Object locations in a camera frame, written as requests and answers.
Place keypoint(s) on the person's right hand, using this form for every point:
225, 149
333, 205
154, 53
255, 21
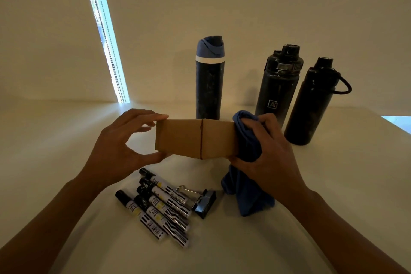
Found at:
276, 167

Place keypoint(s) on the person's left hand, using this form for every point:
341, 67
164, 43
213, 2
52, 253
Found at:
109, 155

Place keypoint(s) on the blue cloth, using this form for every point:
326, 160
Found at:
250, 196

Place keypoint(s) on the black white striped marker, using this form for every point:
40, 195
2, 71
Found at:
165, 225
165, 211
167, 188
168, 200

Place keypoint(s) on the barcode label black marker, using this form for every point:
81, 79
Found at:
144, 220

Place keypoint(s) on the black grey gradient bottle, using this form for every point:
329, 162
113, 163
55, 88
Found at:
277, 90

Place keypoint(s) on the black binder clip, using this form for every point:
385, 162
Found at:
205, 204

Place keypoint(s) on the brown paper box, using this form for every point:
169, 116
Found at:
192, 139

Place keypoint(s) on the navy bottle with blue lid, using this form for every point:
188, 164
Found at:
210, 90

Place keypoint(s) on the person's right forearm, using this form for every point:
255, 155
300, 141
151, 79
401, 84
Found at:
346, 241

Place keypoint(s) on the person's left forearm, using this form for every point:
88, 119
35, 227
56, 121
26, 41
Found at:
41, 235

